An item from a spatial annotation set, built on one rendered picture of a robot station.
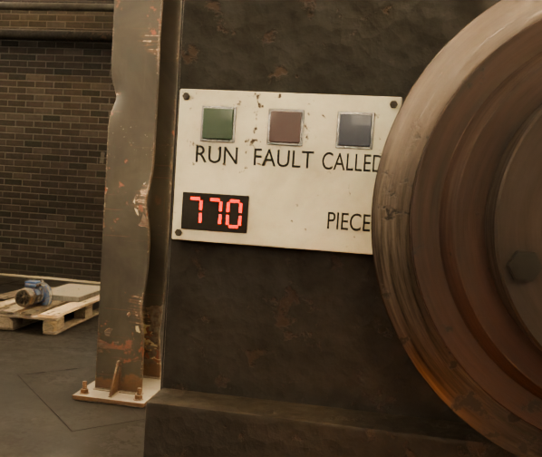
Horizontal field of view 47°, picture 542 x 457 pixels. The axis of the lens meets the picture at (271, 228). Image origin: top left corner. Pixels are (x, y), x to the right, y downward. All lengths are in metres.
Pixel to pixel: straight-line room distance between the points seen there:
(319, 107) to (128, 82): 2.74
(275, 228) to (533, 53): 0.33
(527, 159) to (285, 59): 0.35
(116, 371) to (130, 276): 0.50
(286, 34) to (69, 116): 6.84
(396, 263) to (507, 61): 0.20
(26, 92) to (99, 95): 0.88
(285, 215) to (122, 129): 2.71
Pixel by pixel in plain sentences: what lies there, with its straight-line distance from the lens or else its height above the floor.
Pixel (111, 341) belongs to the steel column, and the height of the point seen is 0.29.
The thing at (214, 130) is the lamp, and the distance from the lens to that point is 0.75.
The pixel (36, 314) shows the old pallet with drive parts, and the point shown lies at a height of 0.13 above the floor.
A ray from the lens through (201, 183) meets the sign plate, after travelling 0.75.
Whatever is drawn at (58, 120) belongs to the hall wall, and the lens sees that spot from 7.62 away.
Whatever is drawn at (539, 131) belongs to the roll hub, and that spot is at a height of 1.18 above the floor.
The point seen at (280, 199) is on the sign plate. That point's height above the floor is 1.12.
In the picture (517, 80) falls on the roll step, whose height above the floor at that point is 1.23.
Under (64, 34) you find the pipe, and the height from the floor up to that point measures 2.71.
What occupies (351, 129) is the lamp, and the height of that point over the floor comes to 1.20.
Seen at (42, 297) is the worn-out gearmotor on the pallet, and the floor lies 0.22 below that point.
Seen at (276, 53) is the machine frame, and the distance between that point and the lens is 0.77.
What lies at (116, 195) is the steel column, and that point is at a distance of 3.40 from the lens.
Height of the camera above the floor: 1.12
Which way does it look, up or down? 3 degrees down
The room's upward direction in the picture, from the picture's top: 4 degrees clockwise
